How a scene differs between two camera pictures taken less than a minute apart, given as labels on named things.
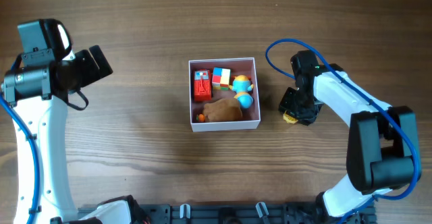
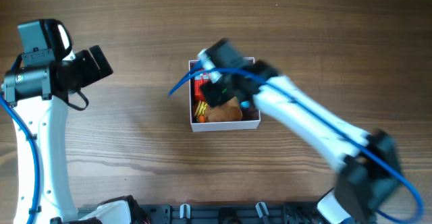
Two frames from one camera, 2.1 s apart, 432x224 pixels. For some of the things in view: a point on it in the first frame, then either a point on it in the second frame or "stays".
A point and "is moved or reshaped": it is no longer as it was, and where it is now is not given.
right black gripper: [298, 106] -> [216, 92]
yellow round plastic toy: [288, 119] is moved or reshaped
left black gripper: [96, 71] stays
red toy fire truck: [202, 86] stays
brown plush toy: [227, 109] stays
